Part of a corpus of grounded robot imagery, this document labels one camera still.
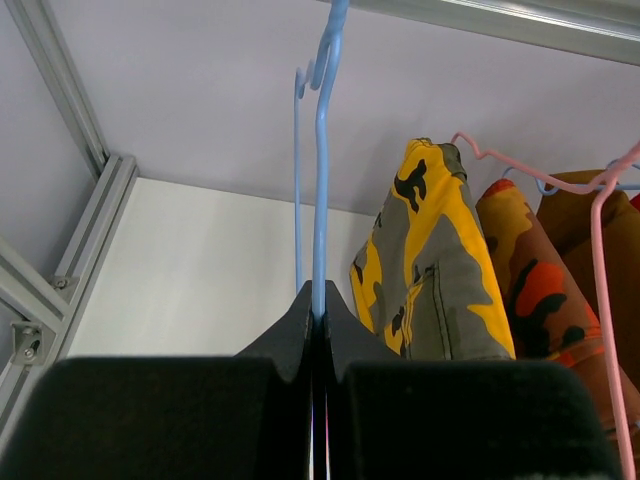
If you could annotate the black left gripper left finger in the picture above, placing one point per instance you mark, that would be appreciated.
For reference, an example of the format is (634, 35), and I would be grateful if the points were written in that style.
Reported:
(245, 416)

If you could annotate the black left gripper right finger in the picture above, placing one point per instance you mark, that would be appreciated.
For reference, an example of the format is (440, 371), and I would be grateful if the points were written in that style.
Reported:
(393, 418)

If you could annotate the pink hanger of yellow camouflage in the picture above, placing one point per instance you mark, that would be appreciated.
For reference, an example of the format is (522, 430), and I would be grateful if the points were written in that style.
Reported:
(603, 184)

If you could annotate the blue hanger of yellow trousers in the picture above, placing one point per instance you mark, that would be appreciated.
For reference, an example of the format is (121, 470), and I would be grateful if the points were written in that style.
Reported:
(319, 76)

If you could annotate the yellow grey camouflage trousers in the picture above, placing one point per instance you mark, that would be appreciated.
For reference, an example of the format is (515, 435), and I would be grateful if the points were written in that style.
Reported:
(423, 283)

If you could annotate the orange brown camouflage trousers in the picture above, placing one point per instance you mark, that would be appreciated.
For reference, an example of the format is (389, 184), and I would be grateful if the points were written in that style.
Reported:
(500, 211)

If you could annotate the red trousers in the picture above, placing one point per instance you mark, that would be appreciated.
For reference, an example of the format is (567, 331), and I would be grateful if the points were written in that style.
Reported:
(635, 202)

